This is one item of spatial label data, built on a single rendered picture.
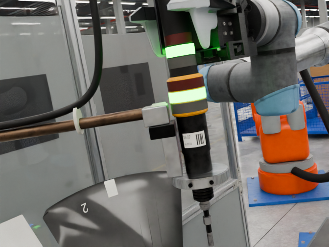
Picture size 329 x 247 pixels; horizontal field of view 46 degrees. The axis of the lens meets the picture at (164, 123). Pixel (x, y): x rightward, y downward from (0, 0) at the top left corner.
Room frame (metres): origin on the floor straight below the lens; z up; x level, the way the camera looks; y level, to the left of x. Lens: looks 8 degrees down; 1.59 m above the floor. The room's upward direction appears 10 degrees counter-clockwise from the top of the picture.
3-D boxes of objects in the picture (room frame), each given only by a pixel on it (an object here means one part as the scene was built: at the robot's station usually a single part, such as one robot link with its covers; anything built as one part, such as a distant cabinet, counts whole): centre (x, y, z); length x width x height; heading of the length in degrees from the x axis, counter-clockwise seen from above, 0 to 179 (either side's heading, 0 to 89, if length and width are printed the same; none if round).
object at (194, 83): (0.46, -0.03, 1.57); 0.04 x 0.04 x 0.01
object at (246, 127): (7.56, -2.07, 0.49); 1.27 x 0.88 x 0.98; 140
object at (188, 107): (0.46, -0.03, 1.55); 0.04 x 0.04 x 0.01
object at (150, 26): (0.48, -0.01, 1.64); 0.09 x 0.03 x 0.06; 128
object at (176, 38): (0.46, -0.03, 1.62); 0.03 x 0.03 x 0.01
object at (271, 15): (0.61, -0.15, 1.64); 0.08 x 0.05 x 0.08; 50
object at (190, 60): (0.46, -0.03, 1.60); 0.03 x 0.03 x 0.01
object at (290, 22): (0.67, -0.20, 1.64); 0.11 x 0.08 x 0.09; 140
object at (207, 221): (0.46, -0.03, 1.39); 0.01 x 0.01 x 0.05
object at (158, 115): (0.46, -0.02, 1.50); 0.09 x 0.07 x 0.10; 85
